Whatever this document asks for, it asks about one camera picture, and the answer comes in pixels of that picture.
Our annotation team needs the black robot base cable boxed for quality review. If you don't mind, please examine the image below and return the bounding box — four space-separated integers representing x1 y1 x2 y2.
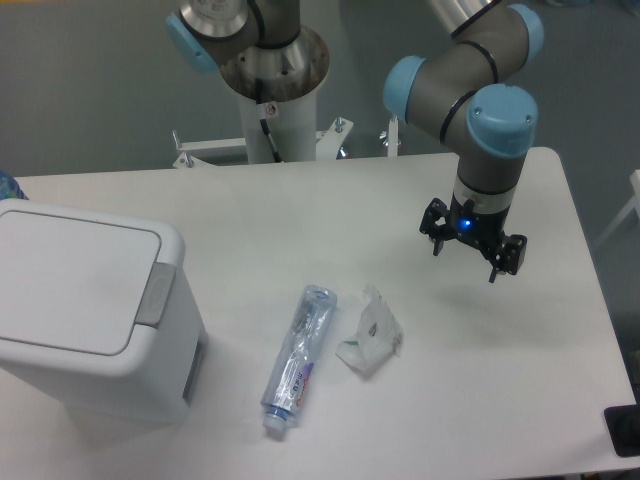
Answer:
253 77 284 164

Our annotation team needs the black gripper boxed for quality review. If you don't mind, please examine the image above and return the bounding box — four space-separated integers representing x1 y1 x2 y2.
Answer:
419 189 528 283

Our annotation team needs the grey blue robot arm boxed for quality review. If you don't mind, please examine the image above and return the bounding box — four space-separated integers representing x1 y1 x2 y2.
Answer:
166 1 544 275

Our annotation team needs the crushed clear plastic bottle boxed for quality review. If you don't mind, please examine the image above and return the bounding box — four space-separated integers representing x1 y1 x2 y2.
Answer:
260 285 337 440

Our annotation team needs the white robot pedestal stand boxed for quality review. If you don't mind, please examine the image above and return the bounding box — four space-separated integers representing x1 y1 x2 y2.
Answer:
171 24 401 170

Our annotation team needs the white push-lid trash can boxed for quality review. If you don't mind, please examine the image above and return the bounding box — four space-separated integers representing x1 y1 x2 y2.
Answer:
1 199 208 423

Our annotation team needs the blue patterned object at left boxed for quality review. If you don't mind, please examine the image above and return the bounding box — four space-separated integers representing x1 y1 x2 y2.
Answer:
0 170 28 200

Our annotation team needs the crumpled clear plastic wrapper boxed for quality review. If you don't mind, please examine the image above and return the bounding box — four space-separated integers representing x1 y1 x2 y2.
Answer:
336 284 404 377

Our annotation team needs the white furniture frame at right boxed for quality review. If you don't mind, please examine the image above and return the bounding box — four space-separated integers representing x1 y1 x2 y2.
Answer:
594 169 639 250

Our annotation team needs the black object at table edge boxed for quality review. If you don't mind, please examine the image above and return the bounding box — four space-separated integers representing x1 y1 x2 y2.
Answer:
604 404 639 458

